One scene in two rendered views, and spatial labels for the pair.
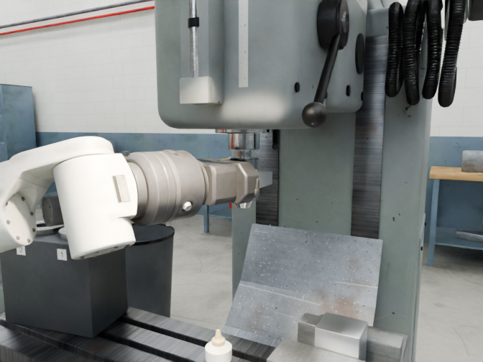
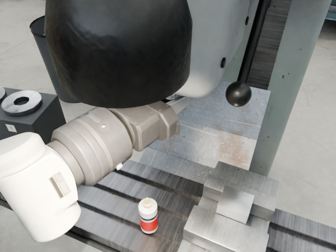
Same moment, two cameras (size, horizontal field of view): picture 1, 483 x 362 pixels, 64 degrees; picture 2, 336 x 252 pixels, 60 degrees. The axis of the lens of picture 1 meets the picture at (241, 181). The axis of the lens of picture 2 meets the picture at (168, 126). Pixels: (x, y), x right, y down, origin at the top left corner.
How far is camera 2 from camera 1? 0.28 m
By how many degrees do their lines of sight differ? 34
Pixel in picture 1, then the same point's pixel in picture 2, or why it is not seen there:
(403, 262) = (283, 107)
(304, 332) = (207, 191)
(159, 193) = (95, 175)
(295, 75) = (222, 53)
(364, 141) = (271, 8)
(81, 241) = (37, 235)
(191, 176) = (120, 146)
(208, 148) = not seen: outside the picture
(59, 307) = not seen: hidden behind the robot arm
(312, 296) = (211, 129)
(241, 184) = (164, 131)
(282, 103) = (207, 85)
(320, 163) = not seen: hidden behind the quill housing
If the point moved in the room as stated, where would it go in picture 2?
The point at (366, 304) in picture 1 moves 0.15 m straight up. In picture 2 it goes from (251, 138) to (262, 95)
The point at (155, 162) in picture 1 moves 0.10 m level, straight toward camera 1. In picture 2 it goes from (85, 148) to (94, 221)
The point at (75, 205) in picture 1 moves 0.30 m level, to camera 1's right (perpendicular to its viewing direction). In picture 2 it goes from (23, 211) to (285, 195)
